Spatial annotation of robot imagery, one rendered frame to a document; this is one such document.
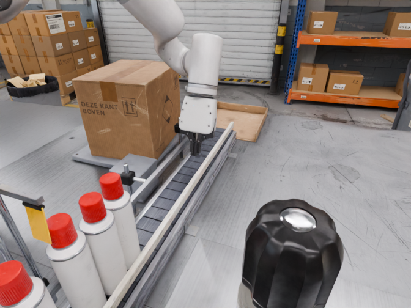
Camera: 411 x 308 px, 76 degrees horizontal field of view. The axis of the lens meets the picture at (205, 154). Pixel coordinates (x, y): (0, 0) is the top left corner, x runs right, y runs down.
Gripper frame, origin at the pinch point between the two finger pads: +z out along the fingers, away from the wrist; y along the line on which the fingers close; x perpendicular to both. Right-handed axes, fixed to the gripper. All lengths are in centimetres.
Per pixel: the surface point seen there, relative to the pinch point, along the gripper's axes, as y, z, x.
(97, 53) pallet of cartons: -295, -64, 299
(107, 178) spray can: -0.4, -0.7, -38.6
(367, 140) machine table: 56, -6, 50
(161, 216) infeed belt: 0.2, 14.0, -19.1
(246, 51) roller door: -66, -95, 369
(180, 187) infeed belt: -0.2, 9.9, -7.9
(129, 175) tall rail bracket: -8.3, 4.9, -20.4
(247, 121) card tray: 6, -6, 50
